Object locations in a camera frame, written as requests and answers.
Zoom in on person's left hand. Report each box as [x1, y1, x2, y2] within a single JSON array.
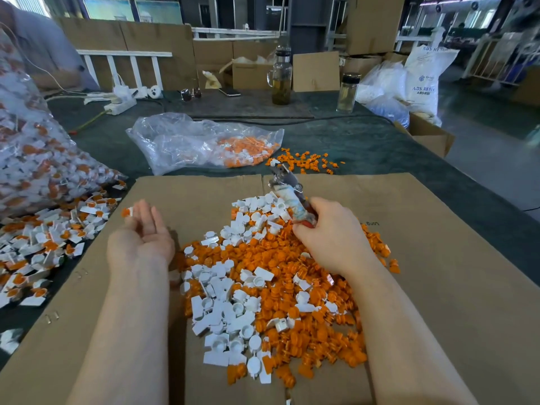
[[106, 200, 177, 271]]

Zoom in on person's right hand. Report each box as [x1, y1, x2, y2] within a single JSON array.
[[292, 196, 378, 279]]

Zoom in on silver red-handled pliers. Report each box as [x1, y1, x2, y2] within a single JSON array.
[[268, 161, 318, 226]]

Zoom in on pile of assembled white-orange parts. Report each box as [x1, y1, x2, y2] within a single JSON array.
[[0, 183, 128, 355]]

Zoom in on pile of orange and white parts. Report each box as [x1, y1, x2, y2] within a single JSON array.
[[173, 191, 403, 388]]

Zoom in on person's right forearm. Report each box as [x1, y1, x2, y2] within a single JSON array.
[[348, 261, 479, 405]]

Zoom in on person's left forearm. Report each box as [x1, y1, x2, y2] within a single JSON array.
[[67, 259, 174, 405]]

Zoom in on scatter of orange offcuts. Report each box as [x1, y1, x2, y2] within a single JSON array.
[[267, 148, 345, 176]]

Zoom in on brown cardboard sheet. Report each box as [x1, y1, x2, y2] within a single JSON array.
[[260, 173, 540, 405], [0, 174, 267, 405]]

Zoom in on small clear plastic bag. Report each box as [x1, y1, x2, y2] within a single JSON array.
[[127, 112, 285, 176]]

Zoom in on open brown cardboard box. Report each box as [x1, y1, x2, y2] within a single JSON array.
[[393, 112, 456, 159]]

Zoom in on large clear bag of seals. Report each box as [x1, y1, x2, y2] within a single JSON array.
[[0, 25, 128, 218]]

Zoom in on white power strip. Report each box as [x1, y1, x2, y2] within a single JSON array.
[[83, 84, 163, 116]]

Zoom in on glass bottle with black lid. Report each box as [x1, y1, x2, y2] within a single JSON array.
[[336, 73, 361, 113]]

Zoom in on clear blue plastic bag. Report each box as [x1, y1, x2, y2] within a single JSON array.
[[354, 61, 410, 129]]

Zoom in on glass tea jar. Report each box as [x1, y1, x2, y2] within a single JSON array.
[[267, 48, 294, 106]]

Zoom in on flat brown cardboard panel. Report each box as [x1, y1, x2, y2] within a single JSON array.
[[292, 51, 341, 93]]

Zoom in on open cardboard box with paper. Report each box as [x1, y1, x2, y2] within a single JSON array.
[[219, 55, 280, 91]]

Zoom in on white woven sack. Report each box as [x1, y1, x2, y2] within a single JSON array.
[[403, 28, 460, 125]]

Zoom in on row of upright cardboard sheets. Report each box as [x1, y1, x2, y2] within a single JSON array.
[[55, 19, 284, 91]]

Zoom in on dark steel pillar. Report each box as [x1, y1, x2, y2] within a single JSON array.
[[289, 0, 334, 54]]

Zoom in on tall brown cardboard box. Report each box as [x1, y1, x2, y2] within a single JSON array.
[[346, 0, 406, 56]]

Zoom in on white metal rack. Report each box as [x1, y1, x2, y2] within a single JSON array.
[[462, 33, 540, 85]]

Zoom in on white railing frame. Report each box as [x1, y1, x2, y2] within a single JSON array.
[[78, 50, 173, 91]]

